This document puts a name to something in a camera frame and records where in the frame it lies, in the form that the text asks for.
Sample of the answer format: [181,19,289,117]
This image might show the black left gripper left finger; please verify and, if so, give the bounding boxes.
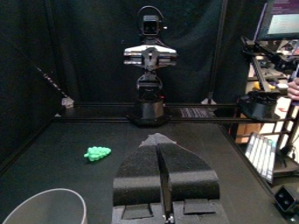
[112,133,164,207]

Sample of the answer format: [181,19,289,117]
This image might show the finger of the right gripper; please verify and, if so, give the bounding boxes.
[142,47,152,72]
[151,47,162,72]

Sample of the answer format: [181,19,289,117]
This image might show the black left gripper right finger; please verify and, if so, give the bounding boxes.
[156,133,222,205]

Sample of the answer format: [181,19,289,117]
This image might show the grey bowl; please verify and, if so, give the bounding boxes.
[2,187,90,224]

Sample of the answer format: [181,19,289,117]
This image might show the person's hand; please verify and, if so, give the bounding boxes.
[286,78,299,102]

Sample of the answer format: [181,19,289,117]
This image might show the green toy grapes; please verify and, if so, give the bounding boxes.
[83,145,114,163]

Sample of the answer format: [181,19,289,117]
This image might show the rack of white panels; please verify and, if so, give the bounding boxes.
[245,131,278,184]

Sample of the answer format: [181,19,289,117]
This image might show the brown cardboard box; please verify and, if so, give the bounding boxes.
[234,122,263,144]

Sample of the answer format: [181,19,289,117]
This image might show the thin diagonal brace rod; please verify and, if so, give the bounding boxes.
[35,66,71,100]

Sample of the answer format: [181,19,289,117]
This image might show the computer monitor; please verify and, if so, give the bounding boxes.
[255,0,299,42]

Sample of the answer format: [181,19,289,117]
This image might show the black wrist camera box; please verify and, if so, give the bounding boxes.
[139,14,164,38]

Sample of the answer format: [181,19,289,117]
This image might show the black vertical frame pole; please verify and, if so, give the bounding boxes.
[209,0,230,103]

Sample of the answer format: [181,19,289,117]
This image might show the black camera cable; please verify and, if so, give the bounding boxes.
[136,4,166,19]

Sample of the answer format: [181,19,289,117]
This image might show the white corner bracket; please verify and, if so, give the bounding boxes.
[60,96,76,109]
[201,97,219,106]

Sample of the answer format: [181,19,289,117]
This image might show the black horizontal frame rail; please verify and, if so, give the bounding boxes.
[52,115,283,124]

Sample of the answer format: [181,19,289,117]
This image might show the black table-level camera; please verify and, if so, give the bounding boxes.
[273,185,299,218]

